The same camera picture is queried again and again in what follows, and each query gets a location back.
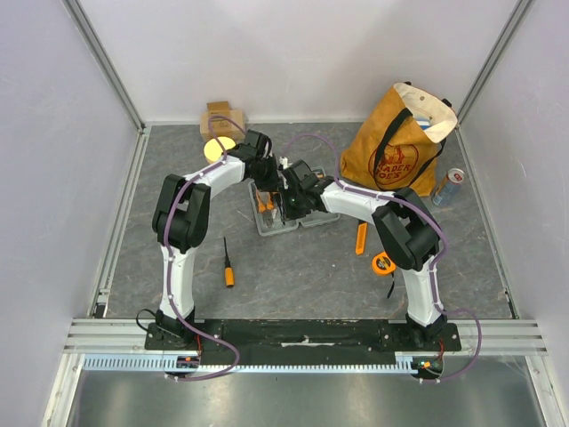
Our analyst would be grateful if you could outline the grey plastic tool case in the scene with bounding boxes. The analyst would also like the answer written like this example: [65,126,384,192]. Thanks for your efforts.
[248,181,340,238]

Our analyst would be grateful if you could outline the orange handled pliers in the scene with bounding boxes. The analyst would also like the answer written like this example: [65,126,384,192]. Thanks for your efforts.
[255,190,277,227]

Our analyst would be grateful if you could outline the orange screwdriver thick shaft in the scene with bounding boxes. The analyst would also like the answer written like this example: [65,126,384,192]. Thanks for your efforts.
[223,238,235,288]

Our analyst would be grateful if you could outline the orange screwdriver thin shaft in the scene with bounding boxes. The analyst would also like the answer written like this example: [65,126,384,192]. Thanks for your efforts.
[271,191,285,223]

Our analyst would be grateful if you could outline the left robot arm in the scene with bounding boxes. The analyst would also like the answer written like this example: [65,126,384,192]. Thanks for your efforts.
[152,130,278,350]

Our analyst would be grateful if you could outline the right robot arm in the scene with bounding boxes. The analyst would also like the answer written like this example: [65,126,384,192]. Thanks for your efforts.
[278,157,447,350]

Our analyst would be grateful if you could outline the yellow round sponge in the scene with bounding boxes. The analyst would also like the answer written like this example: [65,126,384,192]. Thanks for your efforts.
[203,136,236,164]

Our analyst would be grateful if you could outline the brown cardboard box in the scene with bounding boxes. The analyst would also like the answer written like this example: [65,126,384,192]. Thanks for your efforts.
[200,101,244,142]

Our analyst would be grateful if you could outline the orange utility knife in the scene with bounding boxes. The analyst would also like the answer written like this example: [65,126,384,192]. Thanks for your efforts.
[355,221,368,255]

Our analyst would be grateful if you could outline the orange tape measure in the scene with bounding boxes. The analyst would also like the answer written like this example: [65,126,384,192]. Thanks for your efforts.
[372,252,397,299]

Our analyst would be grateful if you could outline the yellow Trader Joe's tote bag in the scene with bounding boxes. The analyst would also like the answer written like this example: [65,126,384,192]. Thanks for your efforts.
[340,82,458,197]

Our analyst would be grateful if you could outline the blue drink can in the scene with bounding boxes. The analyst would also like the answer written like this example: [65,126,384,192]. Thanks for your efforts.
[431,168,465,206]

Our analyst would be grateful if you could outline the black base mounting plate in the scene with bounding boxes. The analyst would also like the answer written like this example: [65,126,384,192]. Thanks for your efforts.
[144,318,462,367]

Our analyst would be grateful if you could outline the grey slotted cable duct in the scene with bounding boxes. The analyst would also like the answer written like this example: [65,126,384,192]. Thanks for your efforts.
[83,354,418,375]

